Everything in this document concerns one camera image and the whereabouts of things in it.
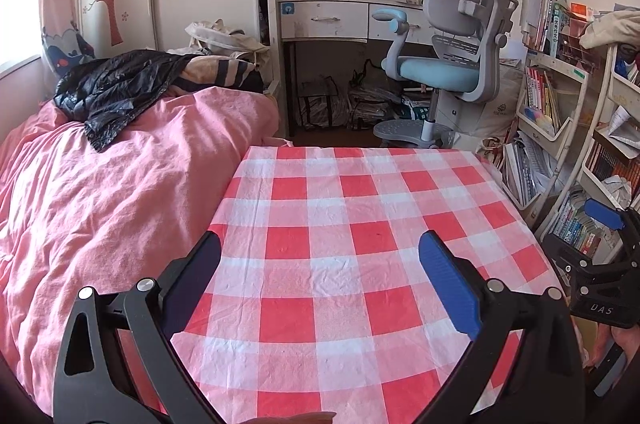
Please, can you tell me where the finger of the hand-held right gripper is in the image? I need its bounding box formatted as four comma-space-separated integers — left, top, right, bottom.
542, 233, 626, 300
584, 198, 640, 265

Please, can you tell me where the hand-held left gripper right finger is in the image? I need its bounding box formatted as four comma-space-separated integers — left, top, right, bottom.
415, 230, 586, 424

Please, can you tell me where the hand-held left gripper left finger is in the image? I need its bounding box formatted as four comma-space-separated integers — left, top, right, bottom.
52, 231, 223, 424

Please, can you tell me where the person's left hand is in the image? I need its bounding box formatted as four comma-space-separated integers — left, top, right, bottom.
242, 411, 337, 424

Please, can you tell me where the row of books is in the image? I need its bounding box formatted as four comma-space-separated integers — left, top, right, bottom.
522, 67, 563, 135
520, 0, 571, 55
550, 189, 618, 257
585, 139, 640, 200
501, 129, 556, 207

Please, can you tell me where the white bookshelf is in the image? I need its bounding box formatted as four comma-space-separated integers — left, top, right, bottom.
500, 0, 640, 265

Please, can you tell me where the pink blanket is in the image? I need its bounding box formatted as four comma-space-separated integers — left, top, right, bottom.
0, 84, 281, 420

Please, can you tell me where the red white checkered tablecloth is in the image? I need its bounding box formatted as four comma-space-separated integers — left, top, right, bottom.
170, 145, 568, 424

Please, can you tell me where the white bag with ribbon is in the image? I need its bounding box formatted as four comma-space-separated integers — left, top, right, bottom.
477, 135, 509, 170

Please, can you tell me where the white bag with tree print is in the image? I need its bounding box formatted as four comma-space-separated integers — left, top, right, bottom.
450, 64, 526, 150

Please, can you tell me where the beige cloth bundle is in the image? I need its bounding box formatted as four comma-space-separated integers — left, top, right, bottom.
579, 8, 640, 51

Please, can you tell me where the pile of plastic bags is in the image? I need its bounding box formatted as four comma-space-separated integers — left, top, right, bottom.
297, 69, 431, 130

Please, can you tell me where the black jacket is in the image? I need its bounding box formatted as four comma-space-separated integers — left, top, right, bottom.
52, 50, 193, 152

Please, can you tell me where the beige dark striped cloth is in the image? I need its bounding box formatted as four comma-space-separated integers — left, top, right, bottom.
172, 54, 266, 94

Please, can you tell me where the white desk with drawers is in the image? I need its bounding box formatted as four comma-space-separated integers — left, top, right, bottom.
265, 0, 531, 140

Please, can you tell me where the window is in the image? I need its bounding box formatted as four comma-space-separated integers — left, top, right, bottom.
0, 0, 51, 75

